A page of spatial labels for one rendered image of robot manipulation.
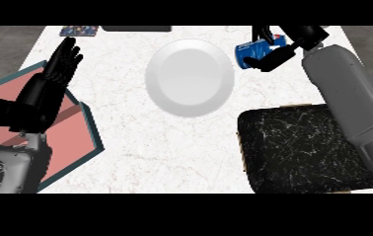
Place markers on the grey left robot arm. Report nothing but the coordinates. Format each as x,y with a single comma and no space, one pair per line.
14,167

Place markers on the pink teal-rimmed tray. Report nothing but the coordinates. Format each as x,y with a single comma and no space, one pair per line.
68,131

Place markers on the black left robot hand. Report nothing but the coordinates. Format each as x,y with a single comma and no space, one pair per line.
45,85

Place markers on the colourful patterned box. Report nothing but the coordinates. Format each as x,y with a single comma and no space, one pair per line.
78,30

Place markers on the dark grey flat object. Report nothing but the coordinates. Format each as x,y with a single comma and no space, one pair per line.
137,28

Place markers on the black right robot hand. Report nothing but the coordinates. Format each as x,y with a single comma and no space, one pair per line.
278,52

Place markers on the black marble tray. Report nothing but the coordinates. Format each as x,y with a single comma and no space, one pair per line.
301,151

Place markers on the white oval plate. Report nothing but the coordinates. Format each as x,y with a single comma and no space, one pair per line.
188,77

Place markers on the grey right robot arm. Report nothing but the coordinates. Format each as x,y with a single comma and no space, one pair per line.
342,92

